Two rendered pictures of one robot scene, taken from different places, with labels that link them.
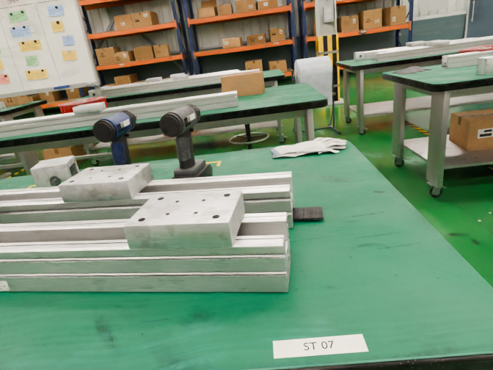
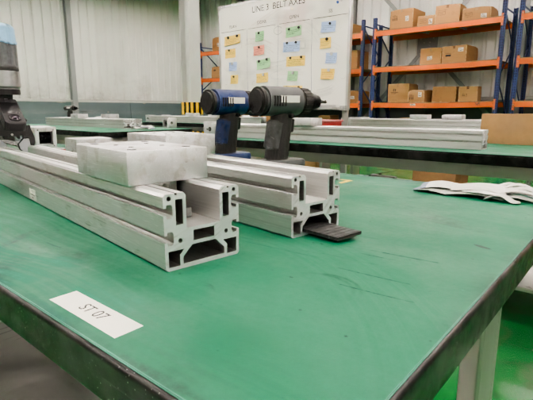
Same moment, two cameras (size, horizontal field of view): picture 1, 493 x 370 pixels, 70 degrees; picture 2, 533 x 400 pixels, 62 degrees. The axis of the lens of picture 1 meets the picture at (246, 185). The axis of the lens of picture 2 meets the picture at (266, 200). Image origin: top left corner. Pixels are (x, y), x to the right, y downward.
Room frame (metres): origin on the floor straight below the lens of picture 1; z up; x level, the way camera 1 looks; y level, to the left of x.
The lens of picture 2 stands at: (0.12, -0.39, 0.95)
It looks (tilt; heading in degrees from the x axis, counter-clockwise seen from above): 12 degrees down; 36
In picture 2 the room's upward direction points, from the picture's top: straight up
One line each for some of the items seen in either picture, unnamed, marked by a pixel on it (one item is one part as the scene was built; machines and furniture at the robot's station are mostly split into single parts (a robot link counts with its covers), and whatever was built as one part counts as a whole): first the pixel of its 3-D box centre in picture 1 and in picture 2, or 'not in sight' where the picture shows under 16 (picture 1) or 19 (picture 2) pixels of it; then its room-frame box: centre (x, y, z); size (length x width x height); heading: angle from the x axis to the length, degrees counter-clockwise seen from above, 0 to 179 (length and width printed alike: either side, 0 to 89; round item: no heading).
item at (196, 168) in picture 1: (191, 146); (292, 138); (0.94, 0.14, 0.89); 0.20 x 0.08 x 0.22; 163
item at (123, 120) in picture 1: (128, 150); (239, 135); (0.98, 0.32, 0.89); 0.20 x 0.08 x 0.22; 169
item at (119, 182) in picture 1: (109, 187); (170, 149); (0.74, 0.30, 0.87); 0.16 x 0.11 x 0.07; 78
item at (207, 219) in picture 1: (190, 225); (139, 170); (0.50, 0.10, 0.87); 0.16 x 0.11 x 0.07; 78
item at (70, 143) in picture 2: not in sight; (86, 155); (0.82, 0.74, 0.83); 0.12 x 0.09 x 0.10; 168
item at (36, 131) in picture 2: not in sight; (40, 137); (1.15, 1.62, 0.83); 0.11 x 0.10 x 0.10; 169
